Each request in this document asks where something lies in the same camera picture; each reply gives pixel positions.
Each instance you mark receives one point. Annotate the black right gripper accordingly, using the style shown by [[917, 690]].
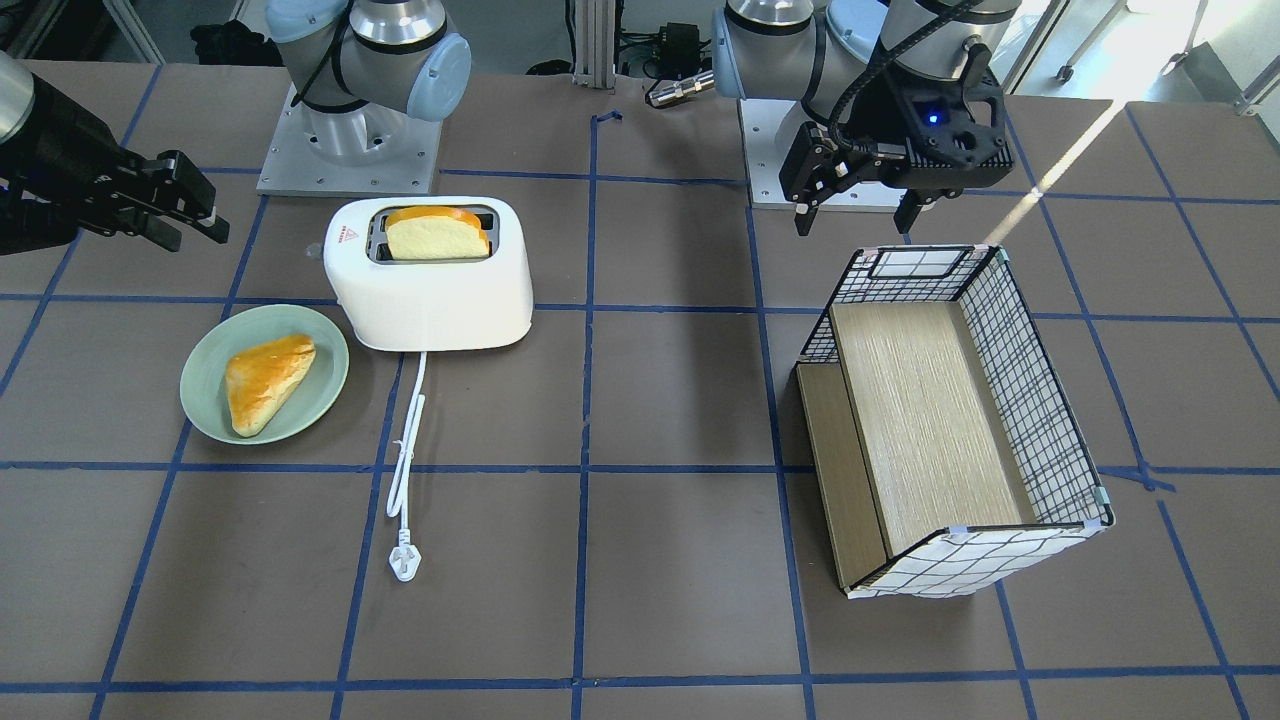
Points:
[[62, 152]]

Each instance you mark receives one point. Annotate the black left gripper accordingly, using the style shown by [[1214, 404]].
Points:
[[893, 118]]

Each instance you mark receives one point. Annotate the white two-slot toaster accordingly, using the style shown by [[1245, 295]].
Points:
[[402, 304]]

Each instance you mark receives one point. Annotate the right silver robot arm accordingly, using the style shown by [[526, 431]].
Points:
[[343, 55]]

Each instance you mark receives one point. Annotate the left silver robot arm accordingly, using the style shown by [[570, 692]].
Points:
[[821, 57]]

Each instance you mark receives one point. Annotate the bread slice in toaster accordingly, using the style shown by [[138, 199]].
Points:
[[430, 233]]

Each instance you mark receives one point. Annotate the green round plate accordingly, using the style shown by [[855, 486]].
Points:
[[202, 388]]

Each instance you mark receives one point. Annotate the triangular golden pastry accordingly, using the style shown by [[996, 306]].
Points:
[[261, 378]]

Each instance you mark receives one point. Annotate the grid-patterned wire storage box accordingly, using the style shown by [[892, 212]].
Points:
[[947, 453]]

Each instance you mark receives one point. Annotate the aluminium frame post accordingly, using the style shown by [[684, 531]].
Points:
[[594, 29]]

